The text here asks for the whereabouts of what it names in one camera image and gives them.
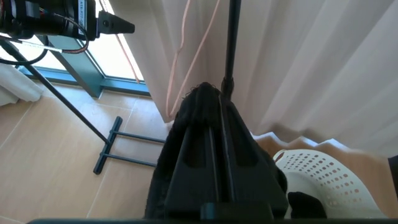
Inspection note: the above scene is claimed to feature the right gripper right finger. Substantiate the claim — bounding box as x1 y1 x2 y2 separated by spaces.
219 95 289 220

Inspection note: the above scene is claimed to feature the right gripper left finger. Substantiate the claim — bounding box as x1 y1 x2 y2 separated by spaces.
164 126 223 220

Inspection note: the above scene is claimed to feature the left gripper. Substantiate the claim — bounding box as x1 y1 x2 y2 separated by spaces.
37 0 136 40

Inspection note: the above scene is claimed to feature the pink clothes hanger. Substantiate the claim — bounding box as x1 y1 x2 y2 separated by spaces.
164 0 222 119
98 0 141 85

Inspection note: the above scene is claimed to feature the black garment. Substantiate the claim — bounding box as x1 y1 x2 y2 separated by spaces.
144 82 289 220
287 192 327 220

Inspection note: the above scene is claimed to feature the white laundry basket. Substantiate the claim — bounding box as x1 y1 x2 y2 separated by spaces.
272 149 388 220

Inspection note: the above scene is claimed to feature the black clothes rack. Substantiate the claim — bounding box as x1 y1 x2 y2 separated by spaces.
0 0 242 175

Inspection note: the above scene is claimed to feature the white curtain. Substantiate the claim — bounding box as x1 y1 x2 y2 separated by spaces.
0 63 44 106

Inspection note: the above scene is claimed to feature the beige curtain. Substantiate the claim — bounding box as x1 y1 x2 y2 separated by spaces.
108 0 398 158

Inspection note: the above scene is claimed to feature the black cable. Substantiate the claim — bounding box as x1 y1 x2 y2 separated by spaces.
0 34 50 67

